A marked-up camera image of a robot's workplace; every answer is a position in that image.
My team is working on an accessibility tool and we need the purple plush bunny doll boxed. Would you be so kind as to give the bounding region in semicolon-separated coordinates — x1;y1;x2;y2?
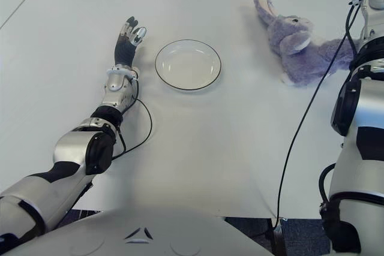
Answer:
253;0;361;88

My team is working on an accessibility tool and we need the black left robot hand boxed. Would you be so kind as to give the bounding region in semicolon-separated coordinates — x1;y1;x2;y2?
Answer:
113;16;148;68

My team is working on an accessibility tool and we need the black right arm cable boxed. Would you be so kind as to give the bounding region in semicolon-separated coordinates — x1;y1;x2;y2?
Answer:
271;0;361;239

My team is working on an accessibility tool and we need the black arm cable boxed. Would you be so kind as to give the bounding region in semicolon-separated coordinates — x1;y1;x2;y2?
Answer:
271;0;361;239
112;80;153;161

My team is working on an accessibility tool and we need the white plate with black rim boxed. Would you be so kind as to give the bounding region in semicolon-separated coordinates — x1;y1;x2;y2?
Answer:
154;39;223;94

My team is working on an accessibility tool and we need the grey table leg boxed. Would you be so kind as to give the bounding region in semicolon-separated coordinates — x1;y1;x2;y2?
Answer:
271;218;287;256

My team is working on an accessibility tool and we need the grey robot torso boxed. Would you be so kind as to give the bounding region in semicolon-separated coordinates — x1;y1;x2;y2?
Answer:
0;206;274;256

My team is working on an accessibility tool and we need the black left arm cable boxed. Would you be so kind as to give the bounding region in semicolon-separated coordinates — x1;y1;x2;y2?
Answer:
112;80;153;161

